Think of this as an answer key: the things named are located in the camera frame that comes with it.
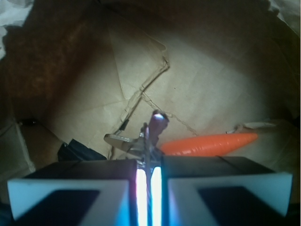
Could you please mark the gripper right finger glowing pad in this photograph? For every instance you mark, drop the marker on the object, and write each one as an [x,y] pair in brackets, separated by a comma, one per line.
[223,191]

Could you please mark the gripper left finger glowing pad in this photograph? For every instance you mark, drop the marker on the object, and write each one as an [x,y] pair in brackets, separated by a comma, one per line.
[76,193]

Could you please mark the silver key bunch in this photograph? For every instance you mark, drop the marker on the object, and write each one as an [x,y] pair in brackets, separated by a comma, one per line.
[144,148]

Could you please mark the orange toy carrot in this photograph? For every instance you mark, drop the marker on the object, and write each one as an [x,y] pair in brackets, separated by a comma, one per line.
[207,146]

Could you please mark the brown paper bag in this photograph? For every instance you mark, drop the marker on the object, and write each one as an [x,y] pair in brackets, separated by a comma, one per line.
[77,69]

